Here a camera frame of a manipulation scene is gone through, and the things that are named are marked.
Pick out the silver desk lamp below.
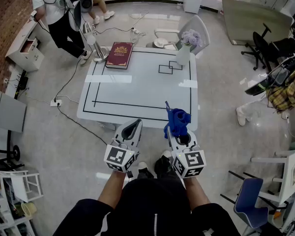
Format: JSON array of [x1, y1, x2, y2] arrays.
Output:
[[82, 22, 111, 63]]

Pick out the person's right forearm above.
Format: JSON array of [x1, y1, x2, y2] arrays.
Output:
[[183, 175, 211, 212]]

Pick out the black office chair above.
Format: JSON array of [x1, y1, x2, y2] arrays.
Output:
[[240, 23, 280, 71]]

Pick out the purple artificial flowers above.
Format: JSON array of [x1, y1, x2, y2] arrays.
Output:
[[180, 29, 204, 48]]

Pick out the grey cabinet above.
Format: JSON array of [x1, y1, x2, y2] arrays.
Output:
[[0, 85, 28, 133]]

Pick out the white metal rack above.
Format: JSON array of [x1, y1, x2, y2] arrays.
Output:
[[0, 169, 44, 203]]

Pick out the person's shoe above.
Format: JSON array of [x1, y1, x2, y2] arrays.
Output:
[[137, 161, 155, 179], [154, 150, 173, 178]]

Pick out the white egg-shaped vase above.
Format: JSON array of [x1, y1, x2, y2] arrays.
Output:
[[175, 43, 193, 66]]

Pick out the blue chair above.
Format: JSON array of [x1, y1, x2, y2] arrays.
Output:
[[233, 177, 270, 230]]

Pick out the beige bucket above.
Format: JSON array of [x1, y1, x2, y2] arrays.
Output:
[[20, 202, 38, 219]]

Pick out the person's left shoe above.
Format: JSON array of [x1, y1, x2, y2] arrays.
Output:
[[137, 161, 155, 179]]

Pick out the grey partition board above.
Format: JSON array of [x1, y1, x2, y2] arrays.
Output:
[[222, 0, 295, 46]]

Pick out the white drawer cabinet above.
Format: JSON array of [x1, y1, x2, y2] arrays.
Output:
[[4, 20, 45, 73]]

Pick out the white side table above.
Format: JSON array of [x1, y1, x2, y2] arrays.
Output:
[[250, 147, 295, 205]]

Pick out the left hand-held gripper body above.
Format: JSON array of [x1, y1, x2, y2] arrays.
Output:
[[103, 138, 141, 174]]

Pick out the blue cloth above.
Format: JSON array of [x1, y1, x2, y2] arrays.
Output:
[[163, 101, 192, 140]]

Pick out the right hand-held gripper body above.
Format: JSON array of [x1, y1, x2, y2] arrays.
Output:
[[167, 131, 207, 179]]

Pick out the person's black clothed body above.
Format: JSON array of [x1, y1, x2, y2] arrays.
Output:
[[53, 167, 241, 236]]

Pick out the maroon hardcover book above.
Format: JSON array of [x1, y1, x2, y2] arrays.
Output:
[[105, 41, 134, 70]]

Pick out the person's right shoe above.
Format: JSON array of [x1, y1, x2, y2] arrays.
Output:
[[154, 150, 173, 178]]

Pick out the white plate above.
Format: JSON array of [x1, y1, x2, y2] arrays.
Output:
[[154, 38, 169, 48]]

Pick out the white chair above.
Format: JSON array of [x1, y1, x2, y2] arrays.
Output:
[[146, 14, 211, 57]]

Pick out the black power cable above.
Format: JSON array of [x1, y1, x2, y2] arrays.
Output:
[[53, 58, 108, 146]]

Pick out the person's left forearm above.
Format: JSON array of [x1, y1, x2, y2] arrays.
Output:
[[97, 170, 129, 209]]

